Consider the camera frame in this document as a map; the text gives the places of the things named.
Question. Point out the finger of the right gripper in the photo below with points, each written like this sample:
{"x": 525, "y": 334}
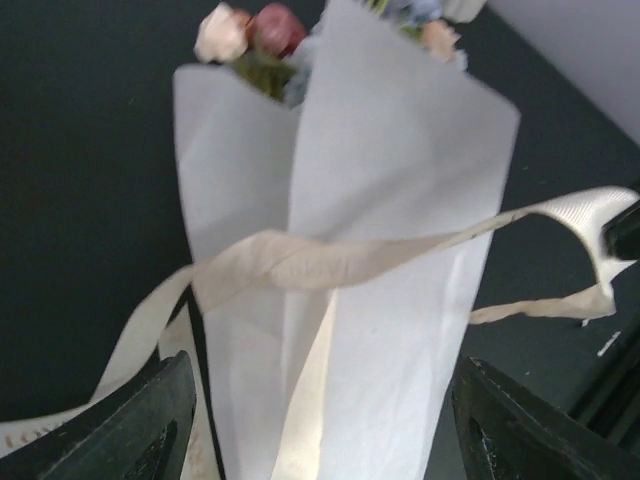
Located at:
{"x": 621, "y": 235}

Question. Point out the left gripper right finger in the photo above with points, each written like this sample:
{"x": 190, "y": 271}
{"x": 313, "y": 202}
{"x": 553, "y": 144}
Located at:
{"x": 507, "y": 432}

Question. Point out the mixed flower bouquet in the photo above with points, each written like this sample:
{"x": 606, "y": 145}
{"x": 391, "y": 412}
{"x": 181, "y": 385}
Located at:
{"x": 274, "y": 52}

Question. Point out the white wrapping paper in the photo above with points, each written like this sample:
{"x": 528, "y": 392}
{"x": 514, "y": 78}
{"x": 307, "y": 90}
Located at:
{"x": 332, "y": 359}

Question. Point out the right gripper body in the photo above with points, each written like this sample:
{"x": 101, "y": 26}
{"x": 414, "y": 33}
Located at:
{"x": 609, "y": 406}

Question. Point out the cream ribbon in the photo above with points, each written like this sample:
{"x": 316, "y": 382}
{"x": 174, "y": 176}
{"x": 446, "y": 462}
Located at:
{"x": 274, "y": 259}

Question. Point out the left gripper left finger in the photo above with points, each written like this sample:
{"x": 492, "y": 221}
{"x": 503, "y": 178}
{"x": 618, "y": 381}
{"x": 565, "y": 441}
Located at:
{"x": 144, "y": 436}

